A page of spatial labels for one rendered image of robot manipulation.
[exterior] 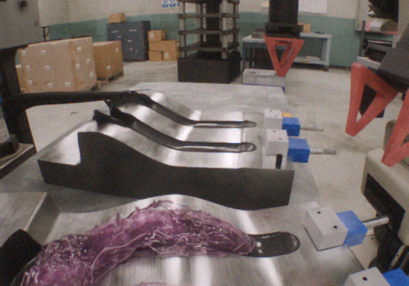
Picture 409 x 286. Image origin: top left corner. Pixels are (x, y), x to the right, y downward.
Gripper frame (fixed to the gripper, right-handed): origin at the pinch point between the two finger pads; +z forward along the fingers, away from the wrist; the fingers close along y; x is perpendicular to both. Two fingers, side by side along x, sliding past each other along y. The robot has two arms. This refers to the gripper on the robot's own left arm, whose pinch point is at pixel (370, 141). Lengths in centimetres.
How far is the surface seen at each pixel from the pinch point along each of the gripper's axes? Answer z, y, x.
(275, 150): 10.7, -17.1, 0.4
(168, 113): 18.8, -36.1, -16.6
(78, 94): 33, -58, -44
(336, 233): 11.1, 1.1, 3.7
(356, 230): 10.5, 0.2, 7.7
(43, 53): 130, -380, -214
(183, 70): 81, -443, 10
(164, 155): 20.1, -19.3, -15.6
